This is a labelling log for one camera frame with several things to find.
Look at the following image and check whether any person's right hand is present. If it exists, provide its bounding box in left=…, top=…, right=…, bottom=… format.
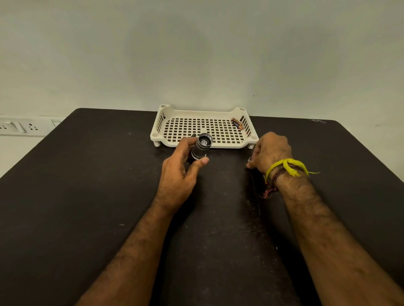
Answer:
left=246, top=132, right=293, bottom=176

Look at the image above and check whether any person's left hand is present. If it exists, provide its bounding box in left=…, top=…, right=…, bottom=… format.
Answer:
left=154, top=137, right=210, bottom=214

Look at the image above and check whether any black metal flashlight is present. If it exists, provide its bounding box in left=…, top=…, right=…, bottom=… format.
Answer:
left=189, top=133, right=213, bottom=161

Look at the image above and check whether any person's left forearm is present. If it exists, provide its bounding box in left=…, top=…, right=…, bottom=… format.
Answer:
left=75, top=200, right=177, bottom=306

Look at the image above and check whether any person's right forearm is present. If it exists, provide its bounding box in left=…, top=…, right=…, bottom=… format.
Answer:
left=275, top=173, right=404, bottom=306

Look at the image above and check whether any red brown thread wristband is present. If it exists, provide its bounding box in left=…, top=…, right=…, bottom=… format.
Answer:
left=260, top=166, right=300, bottom=199

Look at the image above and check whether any yellow thread wristband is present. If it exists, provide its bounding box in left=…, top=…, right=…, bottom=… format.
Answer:
left=264, top=158, right=320, bottom=184

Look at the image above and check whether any cream perforated plastic tray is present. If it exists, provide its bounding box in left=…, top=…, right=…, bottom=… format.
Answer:
left=150, top=105, right=259, bottom=149

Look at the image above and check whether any white wall socket strip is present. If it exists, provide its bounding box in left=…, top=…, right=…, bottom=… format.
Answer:
left=0, top=115, right=67, bottom=137

